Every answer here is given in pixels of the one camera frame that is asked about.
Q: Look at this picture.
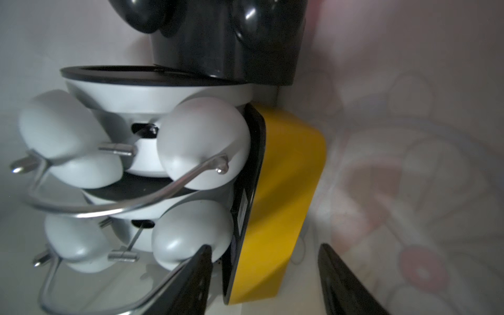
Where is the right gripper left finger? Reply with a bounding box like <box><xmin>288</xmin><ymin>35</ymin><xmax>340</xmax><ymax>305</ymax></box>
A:
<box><xmin>144</xmin><ymin>245</ymin><xmax>213</xmax><ymax>314</ymax></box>

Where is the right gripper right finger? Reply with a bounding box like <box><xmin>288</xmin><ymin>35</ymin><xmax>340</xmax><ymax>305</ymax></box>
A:
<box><xmin>318</xmin><ymin>244</ymin><xmax>388</xmax><ymax>315</ymax></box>

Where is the yellow square alarm clock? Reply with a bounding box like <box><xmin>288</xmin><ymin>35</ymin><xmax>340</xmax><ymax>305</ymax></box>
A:
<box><xmin>222</xmin><ymin>104</ymin><xmax>326</xmax><ymax>305</ymax></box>

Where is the white canvas tote bag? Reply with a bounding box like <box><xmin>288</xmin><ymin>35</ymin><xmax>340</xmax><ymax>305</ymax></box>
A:
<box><xmin>1</xmin><ymin>1</ymin><xmax>503</xmax><ymax>314</ymax></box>

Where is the black twin-bell alarm clock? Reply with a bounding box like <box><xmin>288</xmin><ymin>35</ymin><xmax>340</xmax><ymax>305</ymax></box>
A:
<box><xmin>110</xmin><ymin>0</ymin><xmax>308</xmax><ymax>86</ymax></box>

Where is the white twin-bell alarm clock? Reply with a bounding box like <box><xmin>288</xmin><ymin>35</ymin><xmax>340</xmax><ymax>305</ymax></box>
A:
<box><xmin>10</xmin><ymin>66</ymin><xmax>253</xmax><ymax>219</ymax></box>

